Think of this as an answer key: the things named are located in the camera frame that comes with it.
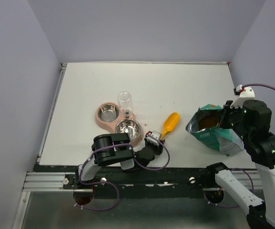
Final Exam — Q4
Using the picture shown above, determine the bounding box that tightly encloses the aluminium frame extrusion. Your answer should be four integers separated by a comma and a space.
22, 172, 73, 192

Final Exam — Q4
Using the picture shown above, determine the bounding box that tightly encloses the pink double pet feeder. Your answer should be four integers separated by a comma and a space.
95, 102, 144, 146

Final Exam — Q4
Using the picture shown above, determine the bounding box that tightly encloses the clear water bottle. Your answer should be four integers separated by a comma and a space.
117, 91, 133, 118

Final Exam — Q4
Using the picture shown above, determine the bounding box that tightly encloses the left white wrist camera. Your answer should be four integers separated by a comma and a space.
145, 131, 161, 146

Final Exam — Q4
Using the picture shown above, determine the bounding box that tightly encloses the green pet food bag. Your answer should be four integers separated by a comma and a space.
186, 104, 244, 156

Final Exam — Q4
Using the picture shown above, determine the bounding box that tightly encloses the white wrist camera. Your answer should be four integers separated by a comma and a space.
231, 84, 255, 109
145, 131, 161, 146

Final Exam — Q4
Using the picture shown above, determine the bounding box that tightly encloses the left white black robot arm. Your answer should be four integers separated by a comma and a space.
74, 131, 170, 188

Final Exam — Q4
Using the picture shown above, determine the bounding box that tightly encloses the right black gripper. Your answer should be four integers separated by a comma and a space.
215, 99, 251, 140

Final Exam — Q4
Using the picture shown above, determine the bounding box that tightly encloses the black mounting rail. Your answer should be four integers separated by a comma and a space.
33, 164, 223, 200

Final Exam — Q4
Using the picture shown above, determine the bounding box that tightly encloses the front steel bowl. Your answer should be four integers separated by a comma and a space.
115, 118, 141, 141

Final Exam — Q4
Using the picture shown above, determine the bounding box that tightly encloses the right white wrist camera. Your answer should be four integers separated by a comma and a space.
231, 84, 255, 109

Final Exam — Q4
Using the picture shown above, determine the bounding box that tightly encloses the yellow plastic scoop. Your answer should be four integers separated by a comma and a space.
161, 112, 180, 140

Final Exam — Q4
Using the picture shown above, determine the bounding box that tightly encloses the rear steel bowl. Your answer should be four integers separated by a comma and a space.
97, 104, 119, 123

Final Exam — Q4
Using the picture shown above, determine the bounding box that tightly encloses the steel bowl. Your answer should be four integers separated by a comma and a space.
97, 104, 119, 123
115, 118, 141, 141

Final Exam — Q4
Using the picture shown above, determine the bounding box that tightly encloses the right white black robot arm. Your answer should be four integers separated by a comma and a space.
204, 99, 275, 229

